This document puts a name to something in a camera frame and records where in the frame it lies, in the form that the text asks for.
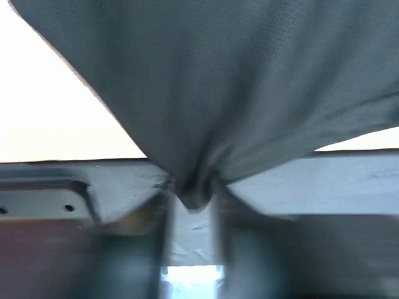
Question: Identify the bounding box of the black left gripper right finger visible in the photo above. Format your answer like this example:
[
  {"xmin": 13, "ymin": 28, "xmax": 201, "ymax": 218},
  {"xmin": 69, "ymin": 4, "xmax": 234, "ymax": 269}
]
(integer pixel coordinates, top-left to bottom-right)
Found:
[{"xmin": 211, "ymin": 182, "xmax": 398, "ymax": 298}]

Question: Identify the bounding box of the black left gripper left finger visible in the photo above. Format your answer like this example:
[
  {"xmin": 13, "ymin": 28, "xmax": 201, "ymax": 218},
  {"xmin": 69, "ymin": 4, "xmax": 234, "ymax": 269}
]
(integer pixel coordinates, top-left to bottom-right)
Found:
[{"xmin": 1, "ymin": 181, "xmax": 169, "ymax": 298}]

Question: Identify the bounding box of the black t shirt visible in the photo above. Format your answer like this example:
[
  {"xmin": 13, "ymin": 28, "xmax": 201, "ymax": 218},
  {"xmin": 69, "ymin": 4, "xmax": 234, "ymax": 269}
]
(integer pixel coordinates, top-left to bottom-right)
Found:
[{"xmin": 12, "ymin": 1, "xmax": 398, "ymax": 209}]

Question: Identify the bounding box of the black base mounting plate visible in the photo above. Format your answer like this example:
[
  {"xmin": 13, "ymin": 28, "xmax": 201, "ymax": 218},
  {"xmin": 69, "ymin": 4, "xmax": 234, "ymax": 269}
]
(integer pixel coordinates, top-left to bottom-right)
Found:
[{"xmin": 0, "ymin": 149, "xmax": 399, "ymax": 268}]

